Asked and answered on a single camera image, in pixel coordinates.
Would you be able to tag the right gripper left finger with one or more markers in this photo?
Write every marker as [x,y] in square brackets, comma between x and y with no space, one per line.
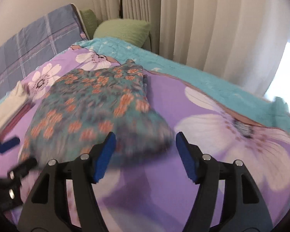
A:
[62,198]

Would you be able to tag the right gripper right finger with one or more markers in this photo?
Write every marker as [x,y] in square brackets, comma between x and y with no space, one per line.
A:
[228,198]

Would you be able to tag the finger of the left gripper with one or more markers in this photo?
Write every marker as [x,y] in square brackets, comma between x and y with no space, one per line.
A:
[9,144]
[22,169]

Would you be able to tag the teal floral shirt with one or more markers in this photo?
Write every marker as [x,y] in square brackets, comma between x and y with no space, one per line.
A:
[83,107]

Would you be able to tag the beige folded garment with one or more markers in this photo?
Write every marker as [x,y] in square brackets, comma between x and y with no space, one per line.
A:
[17,100]

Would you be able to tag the pink folded garment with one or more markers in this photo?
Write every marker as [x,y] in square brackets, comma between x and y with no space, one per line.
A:
[13,121]

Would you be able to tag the teal blanket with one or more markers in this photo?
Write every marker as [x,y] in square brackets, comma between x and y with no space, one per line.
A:
[270,114]

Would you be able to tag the green pillow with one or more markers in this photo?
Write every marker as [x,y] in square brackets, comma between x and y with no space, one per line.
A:
[131,31]

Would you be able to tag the beige curtain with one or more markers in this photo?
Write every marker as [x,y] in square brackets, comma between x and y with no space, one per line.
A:
[240,41]

